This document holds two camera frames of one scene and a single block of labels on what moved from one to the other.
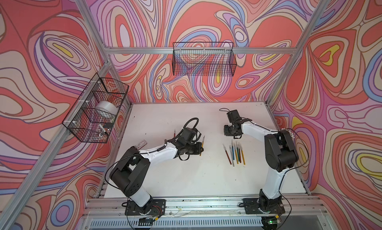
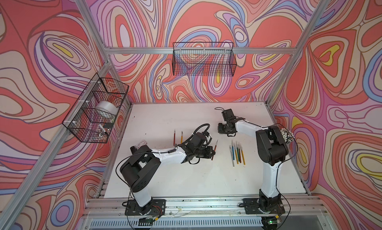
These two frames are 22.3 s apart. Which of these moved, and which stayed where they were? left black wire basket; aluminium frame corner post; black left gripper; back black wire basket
Moved: black left gripper
Stayed: aluminium frame corner post; left black wire basket; back black wire basket
